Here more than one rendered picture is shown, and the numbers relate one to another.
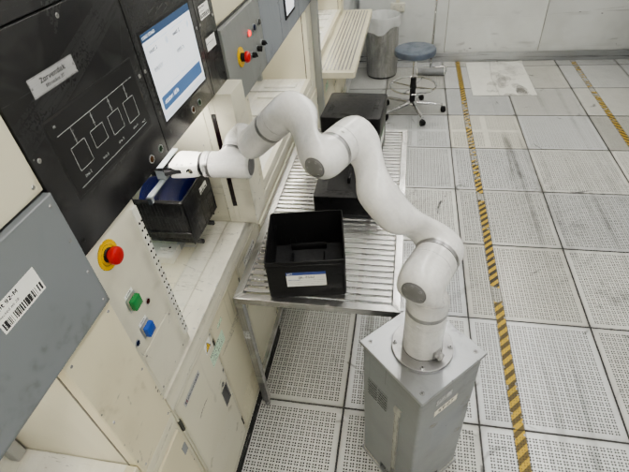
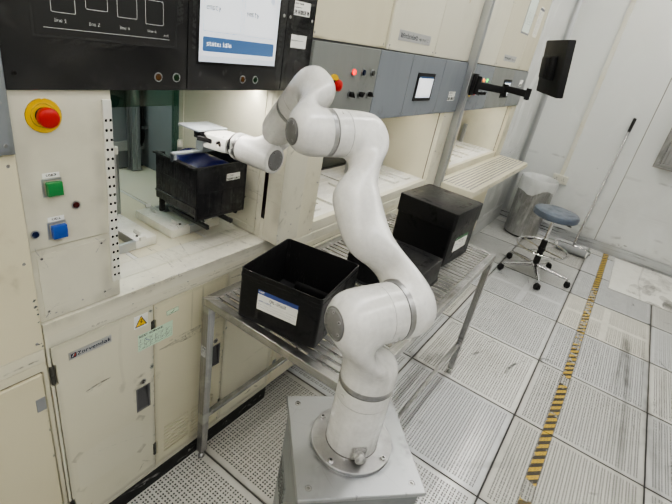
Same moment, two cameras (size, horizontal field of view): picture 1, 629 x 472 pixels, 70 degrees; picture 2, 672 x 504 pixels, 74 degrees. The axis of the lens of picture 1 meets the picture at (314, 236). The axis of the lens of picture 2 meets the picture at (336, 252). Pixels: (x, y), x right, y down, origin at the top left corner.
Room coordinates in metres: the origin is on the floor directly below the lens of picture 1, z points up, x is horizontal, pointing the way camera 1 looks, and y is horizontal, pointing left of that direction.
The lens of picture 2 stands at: (0.08, -0.39, 1.60)
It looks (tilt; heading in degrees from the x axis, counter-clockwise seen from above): 26 degrees down; 16
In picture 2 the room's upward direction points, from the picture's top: 11 degrees clockwise
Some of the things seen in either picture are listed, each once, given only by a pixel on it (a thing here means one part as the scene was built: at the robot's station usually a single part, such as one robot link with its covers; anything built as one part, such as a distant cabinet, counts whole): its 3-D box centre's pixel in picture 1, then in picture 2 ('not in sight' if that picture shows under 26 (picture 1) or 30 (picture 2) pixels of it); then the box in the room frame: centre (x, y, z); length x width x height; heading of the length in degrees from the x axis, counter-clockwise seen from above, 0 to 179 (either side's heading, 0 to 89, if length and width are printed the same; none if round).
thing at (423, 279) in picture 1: (425, 287); (365, 339); (0.80, -0.28, 1.07); 0.19 x 0.12 x 0.24; 142
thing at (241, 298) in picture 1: (342, 256); (361, 344); (1.67, -0.13, 0.38); 1.30 x 0.60 x 0.76; 166
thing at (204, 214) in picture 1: (171, 197); (202, 173); (1.30, 0.48, 1.09); 0.24 x 0.20 x 0.32; 166
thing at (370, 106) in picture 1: (355, 128); (435, 223); (2.06, -0.26, 0.89); 0.29 x 0.29 x 0.25; 72
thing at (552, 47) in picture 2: not in sight; (524, 71); (2.93, -0.43, 1.57); 0.53 x 0.40 x 0.36; 76
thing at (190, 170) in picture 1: (190, 163); (226, 141); (1.28, 0.38, 1.23); 0.11 x 0.10 x 0.07; 76
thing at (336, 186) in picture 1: (350, 184); (394, 263); (1.65, -0.18, 0.83); 0.29 x 0.29 x 0.13; 77
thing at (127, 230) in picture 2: not in sight; (108, 234); (1.07, 0.66, 0.89); 0.22 x 0.21 x 0.04; 76
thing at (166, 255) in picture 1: (158, 239); (178, 216); (1.33, 0.59, 0.89); 0.22 x 0.21 x 0.04; 76
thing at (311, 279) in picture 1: (307, 252); (299, 288); (1.22, 0.03, 0.85); 0.28 x 0.28 x 0.17; 86
